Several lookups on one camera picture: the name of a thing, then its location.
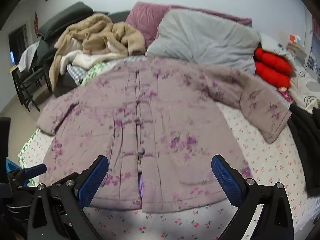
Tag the black folding chair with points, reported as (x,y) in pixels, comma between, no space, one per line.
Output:
(25,85)

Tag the cherry print bed sheet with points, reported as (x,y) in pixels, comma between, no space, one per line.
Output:
(262,160)

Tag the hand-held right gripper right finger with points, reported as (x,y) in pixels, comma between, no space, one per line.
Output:
(226,180)

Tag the grey quilt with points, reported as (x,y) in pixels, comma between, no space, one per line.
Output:
(200,40)

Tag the blue plastic tub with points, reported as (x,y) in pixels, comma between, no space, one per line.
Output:
(12,166)

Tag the white cloth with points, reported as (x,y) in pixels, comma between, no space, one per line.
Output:
(28,55)

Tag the white fleece garment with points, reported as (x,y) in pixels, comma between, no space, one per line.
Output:
(80,60)

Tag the orange box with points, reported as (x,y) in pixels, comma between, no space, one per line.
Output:
(294,38)

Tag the checked cloth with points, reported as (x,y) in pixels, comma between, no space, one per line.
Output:
(75,73)

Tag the black garment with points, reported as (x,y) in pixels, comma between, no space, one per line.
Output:
(305,142)

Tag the black padded chair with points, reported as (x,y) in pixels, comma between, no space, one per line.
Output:
(65,15)

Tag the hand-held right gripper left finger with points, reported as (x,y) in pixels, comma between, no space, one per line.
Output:
(92,185)

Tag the red wall ornament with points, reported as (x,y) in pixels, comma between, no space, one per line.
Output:
(36,22)

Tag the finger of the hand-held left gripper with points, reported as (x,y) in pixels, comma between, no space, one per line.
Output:
(35,170)

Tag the red knitted garment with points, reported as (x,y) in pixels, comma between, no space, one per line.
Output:
(272,65)

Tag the beige fleece coat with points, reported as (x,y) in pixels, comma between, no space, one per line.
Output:
(100,37)

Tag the mauve pillow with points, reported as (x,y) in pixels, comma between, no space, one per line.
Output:
(145,17)

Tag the purple floral padded jacket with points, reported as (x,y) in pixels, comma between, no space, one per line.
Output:
(162,120)

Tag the green floral cloth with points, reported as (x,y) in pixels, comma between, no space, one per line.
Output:
(96,70)

